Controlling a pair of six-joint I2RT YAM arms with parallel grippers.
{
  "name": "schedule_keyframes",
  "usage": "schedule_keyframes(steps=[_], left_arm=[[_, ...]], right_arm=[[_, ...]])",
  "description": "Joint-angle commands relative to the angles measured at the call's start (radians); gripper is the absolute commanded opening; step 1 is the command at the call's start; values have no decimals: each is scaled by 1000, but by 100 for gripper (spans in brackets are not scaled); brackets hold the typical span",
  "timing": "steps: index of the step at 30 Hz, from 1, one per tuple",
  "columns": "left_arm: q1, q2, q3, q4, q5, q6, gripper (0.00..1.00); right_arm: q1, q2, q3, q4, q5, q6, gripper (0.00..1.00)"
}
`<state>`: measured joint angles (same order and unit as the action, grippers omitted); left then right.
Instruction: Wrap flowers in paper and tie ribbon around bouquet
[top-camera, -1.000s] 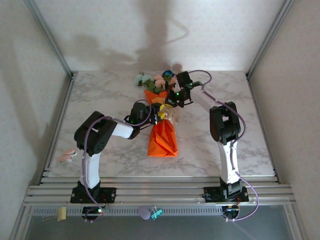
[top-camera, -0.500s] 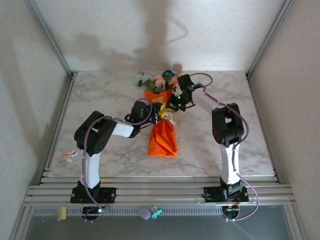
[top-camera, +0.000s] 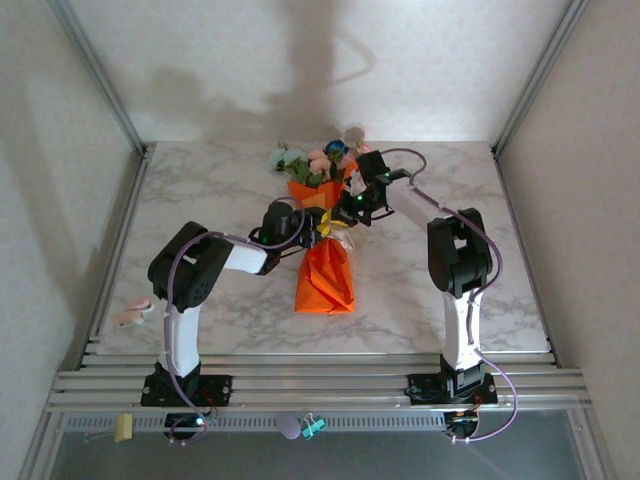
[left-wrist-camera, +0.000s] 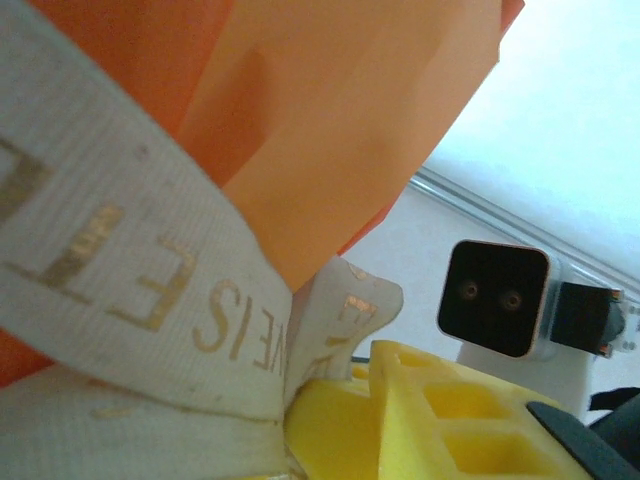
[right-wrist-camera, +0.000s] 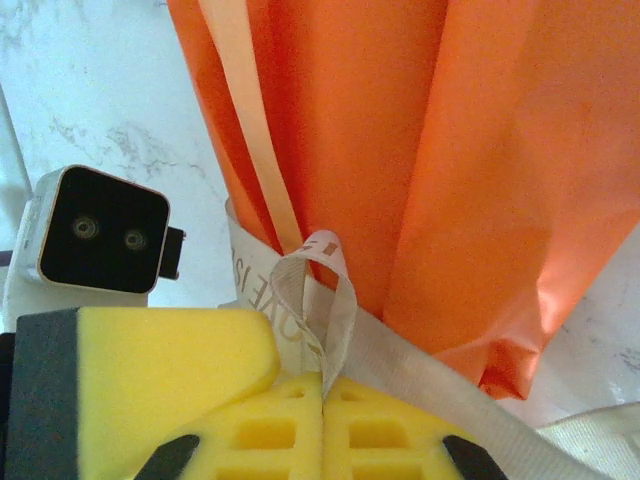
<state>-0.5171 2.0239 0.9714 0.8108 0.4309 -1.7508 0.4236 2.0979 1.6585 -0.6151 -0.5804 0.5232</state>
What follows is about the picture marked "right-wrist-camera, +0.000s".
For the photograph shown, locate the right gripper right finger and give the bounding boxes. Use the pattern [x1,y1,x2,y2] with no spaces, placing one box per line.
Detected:
[323,377,506,480]

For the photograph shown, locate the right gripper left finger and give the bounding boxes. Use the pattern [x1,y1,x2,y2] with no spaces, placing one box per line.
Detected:
[137,372,324,480]

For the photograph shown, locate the orange wrapping paper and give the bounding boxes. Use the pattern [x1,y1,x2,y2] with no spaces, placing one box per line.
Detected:
[164,0,640,401]

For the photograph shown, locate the cream printed ribbon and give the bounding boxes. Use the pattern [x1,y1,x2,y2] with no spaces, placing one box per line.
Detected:
[199,0,640,480]

